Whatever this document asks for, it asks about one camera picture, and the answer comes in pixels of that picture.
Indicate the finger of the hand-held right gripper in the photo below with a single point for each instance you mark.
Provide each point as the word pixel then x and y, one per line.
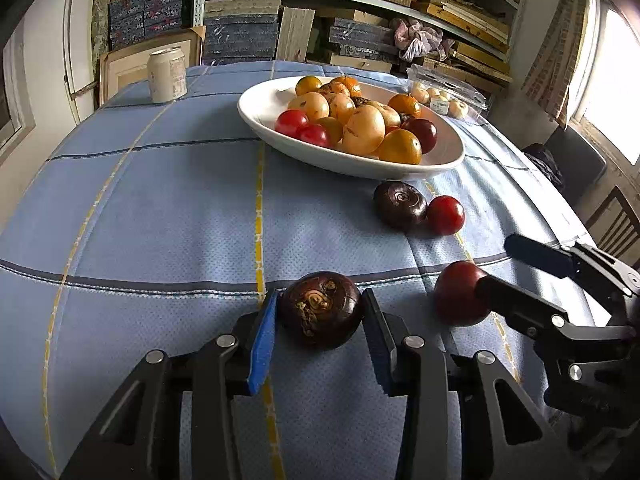
pixel 537 256
pixel 515 302

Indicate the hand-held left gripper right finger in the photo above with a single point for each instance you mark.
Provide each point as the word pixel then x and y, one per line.
pixel 377 345

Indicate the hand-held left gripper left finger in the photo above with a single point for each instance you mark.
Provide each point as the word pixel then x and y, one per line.
pixel 262 345

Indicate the dark red plum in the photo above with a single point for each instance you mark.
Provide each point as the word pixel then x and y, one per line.
pixel 419 134
pixel 457 295

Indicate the dark brown water chestnut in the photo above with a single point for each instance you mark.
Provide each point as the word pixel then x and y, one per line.
pixel 363 102
pixel 320 308
pixel 400 205

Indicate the red tomato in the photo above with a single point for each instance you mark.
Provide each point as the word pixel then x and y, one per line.
pixel 314 135
pixel 445 215
pixel 291 122

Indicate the orange mandarin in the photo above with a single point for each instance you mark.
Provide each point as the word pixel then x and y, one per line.
pixel 351 85
pixel 404 105
pixel 308 85

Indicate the large striped pepino melon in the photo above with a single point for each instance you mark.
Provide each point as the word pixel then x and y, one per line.
pixel 363 130

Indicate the tan longan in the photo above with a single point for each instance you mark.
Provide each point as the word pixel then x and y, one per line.
pixel 331 129

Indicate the white oval plate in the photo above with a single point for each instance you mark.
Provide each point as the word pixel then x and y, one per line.
pixel 260 110

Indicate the striped yellow pepino melon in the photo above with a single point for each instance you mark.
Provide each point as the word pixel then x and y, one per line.
pixel 342 107
pixel 332 90

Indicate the slatted wooden chair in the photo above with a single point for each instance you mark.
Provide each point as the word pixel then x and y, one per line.
pixel 602 205

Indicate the dark clothing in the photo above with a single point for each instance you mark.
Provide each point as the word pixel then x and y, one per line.
pixel 545 160

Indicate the black padded chair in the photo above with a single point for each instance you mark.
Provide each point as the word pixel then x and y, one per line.
pixel 575 160

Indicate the blue checked tablecloth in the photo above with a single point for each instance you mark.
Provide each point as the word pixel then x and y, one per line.
pixel 150 235

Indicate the clear plastic clamshell box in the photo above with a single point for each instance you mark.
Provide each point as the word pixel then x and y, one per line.
pixel 450 105

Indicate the bright window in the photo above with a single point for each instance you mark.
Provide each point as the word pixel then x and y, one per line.
pixel 615 75

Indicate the brick pattern curtain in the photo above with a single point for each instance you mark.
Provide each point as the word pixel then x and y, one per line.
pixel 555 55

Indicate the pink plastic bag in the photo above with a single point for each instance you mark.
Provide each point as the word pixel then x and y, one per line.
pixel 417 40

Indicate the pale drink can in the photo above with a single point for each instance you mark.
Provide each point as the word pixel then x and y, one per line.
pixel 167 77

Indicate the beige framed wooden panel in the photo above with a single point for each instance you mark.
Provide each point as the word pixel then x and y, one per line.
pixel 125 67

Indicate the shelf of stacked boxes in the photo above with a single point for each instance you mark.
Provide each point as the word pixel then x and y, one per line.
pixel 240 35

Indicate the white metal shelving rack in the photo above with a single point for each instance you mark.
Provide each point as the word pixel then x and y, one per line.
pixel 200 10

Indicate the white framed window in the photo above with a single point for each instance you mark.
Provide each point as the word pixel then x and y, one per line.
pixel 10 110

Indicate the white wooden strip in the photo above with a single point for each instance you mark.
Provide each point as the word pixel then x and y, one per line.
pixel 75 35

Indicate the green marbled board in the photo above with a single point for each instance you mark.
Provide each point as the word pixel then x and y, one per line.
pixel 101 10

